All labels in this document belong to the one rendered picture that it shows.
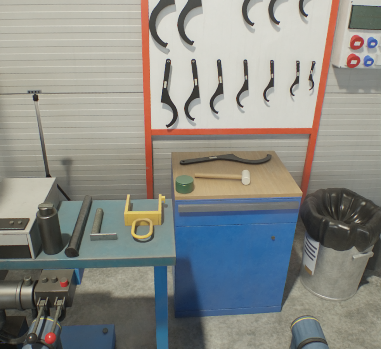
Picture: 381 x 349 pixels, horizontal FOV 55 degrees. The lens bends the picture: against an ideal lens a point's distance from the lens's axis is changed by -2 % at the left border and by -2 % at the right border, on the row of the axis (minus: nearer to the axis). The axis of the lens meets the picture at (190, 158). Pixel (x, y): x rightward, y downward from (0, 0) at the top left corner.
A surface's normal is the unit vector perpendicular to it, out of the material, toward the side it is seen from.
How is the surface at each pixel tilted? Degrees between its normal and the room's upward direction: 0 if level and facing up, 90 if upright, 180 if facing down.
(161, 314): 90
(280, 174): 0
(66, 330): 0
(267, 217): 90
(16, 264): 90
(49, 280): 0
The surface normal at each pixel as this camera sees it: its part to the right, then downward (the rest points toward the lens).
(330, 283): -0.36, 0.44
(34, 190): 0.02, -0.90
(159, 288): 0.08, 0.43
